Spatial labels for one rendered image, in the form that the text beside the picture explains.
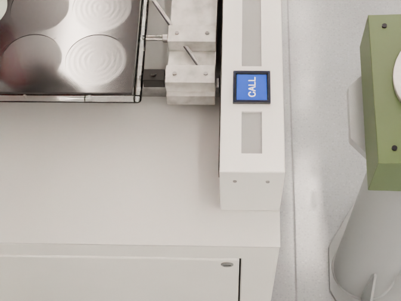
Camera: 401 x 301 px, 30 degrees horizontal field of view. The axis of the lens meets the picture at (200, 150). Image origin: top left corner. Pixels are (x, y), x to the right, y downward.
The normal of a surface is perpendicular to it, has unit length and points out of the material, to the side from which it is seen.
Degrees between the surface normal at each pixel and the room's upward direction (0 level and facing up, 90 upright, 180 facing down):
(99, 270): 90
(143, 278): 90
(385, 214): 90
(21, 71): 0
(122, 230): 0
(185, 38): 0
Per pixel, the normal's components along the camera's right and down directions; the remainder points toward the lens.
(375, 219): -0.70, 0.64
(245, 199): -0.03, 0.89
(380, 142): -0.11, -0.48
